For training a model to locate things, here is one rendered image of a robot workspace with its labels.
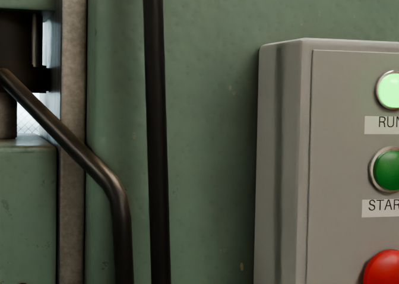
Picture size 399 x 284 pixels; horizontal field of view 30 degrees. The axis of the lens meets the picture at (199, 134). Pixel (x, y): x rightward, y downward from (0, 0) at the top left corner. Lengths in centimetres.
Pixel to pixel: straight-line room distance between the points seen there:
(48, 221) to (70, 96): 7
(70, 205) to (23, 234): 3
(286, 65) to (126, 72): 9
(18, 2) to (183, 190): 15
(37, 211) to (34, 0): 13
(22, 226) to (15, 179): 3
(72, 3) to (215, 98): 10
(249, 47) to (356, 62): 7
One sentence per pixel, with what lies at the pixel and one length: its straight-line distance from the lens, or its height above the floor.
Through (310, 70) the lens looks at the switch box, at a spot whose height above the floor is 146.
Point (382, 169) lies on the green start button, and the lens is 38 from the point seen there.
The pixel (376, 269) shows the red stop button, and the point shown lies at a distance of 38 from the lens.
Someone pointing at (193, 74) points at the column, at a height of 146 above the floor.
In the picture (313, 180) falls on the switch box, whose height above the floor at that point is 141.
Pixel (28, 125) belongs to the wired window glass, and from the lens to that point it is 185.
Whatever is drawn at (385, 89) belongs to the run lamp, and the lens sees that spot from 38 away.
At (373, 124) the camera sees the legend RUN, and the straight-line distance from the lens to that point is 38.
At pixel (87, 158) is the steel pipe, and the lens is 40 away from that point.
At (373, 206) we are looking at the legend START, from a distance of 39.
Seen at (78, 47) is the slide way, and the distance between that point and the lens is 43.
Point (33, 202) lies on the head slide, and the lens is 44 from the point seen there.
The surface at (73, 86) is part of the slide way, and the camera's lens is 43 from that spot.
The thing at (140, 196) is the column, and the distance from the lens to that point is 41.
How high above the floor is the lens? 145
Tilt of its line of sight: 3 degrees down
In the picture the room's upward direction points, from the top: 1 degrees clockwise
